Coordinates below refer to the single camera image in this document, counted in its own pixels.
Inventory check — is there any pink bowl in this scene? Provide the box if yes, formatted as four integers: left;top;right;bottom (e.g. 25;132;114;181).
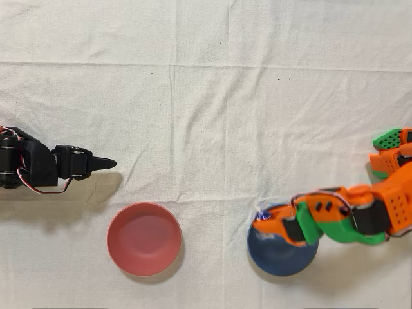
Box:
106;201;183;277

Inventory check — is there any white tablecloth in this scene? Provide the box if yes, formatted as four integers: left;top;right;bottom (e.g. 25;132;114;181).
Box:
0;0;412;309

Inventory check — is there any blue bowl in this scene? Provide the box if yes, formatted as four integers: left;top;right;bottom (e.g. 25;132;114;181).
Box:
247;202;319;277

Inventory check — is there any black arm gripper cable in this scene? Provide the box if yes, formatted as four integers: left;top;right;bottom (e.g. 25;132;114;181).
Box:
17;165;73;194

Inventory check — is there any blue candy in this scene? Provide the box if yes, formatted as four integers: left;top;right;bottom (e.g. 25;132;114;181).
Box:
253;203;275;223

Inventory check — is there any green arm base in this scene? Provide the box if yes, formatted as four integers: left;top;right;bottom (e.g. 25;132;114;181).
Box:
372;127;404;180

